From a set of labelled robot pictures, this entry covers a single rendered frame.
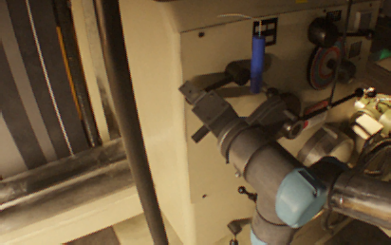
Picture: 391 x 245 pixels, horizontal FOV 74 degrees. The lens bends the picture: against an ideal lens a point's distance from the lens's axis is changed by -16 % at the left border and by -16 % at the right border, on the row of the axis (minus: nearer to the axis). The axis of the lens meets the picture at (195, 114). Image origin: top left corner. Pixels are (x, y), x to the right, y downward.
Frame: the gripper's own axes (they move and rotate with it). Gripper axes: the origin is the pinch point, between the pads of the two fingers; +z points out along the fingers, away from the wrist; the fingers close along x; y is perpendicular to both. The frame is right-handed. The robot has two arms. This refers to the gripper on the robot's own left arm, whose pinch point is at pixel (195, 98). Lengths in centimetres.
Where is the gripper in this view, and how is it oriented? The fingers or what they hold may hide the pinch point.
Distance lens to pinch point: 59.4
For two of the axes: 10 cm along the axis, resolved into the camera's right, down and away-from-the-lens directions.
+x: 4.8, 5.2, 7.0
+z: -5.0, -5.0, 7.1
